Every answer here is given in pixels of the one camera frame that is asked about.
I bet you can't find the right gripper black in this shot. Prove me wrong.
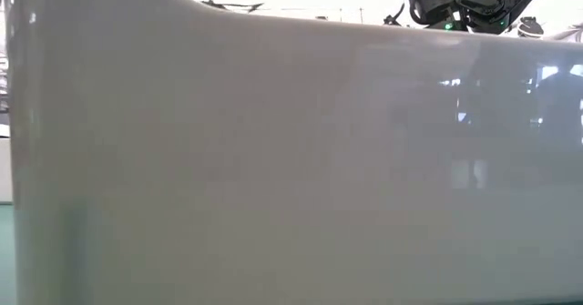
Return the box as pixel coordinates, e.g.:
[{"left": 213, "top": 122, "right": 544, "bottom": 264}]
[{"left": 406, "top": 0, "right": 461, "bottom": 29}]

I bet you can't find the white plastic bin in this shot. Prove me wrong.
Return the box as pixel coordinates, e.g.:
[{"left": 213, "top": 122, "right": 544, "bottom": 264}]
[{"left": 4, "top": 0, "right": 583, "bottom": 305}]

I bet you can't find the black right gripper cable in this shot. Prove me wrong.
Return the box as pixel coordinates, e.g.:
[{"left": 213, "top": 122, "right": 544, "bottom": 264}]
[{"left": 384, "top": 0, "right": 409, "bottom": 26}]

